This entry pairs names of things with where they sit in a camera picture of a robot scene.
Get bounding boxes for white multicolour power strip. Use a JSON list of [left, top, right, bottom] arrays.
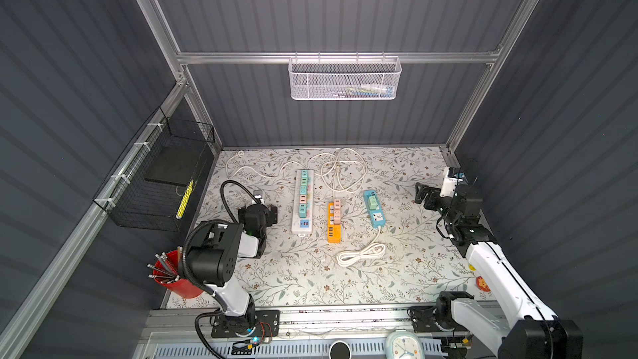
[[291, 169, 315, 237]]

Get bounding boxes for orange power strip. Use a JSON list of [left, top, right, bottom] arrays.
[[327, 199, 342, 244]]

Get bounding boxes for blue power strip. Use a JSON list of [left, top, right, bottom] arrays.
[[363, 189, 386, 229]]

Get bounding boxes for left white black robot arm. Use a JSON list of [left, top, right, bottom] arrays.
[[178, 179, 278, 322]]

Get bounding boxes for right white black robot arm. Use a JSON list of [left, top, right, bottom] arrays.
[[415, 183, 584, 358]]

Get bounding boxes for red round badge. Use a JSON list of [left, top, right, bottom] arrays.
[[475, 276, 491, 293]]

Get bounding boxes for yellow marker in basket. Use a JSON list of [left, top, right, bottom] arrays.
[[175, 179, 195, 219]]

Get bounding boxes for black pad in basket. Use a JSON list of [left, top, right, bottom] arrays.
[[144, 147, 205, 187]]

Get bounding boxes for floral table mat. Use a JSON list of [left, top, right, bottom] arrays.
[[199, 147, 492, 307]]

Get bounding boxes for red pencil cup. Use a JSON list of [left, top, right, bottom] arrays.
[[146, 246, 203, 299]]

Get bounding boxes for white analog clock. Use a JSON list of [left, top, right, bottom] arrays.
[[385, 331, 425, 359]]

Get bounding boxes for markers in white basket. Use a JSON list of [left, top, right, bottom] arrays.
[[328, 84, 395, 100]]

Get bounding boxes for black round knob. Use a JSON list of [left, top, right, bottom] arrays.
[[328, 341, 352, 359]]

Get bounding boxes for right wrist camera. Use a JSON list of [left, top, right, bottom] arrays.
[[440, 167, 466, 198]]

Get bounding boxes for white power strip cable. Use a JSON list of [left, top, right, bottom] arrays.
[[223, 149, 305, 180]]

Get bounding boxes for orange strip white cable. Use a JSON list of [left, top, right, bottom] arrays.
[[306, 146, 369, 203]]

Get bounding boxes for blue strip white cable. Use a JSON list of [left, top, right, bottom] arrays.
[[336, 226, 387, 269]]

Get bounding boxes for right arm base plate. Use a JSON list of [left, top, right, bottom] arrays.
[[407, 305, 468, 332]]

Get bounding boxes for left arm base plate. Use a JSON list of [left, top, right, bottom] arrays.
[[210, 310, 281, 338]]

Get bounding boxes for black wire wall basket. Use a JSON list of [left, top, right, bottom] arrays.
[[94, 110, 215, 232]]

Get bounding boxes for white wire wall basket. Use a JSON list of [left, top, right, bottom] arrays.
[[287, 56, 402, 101]]

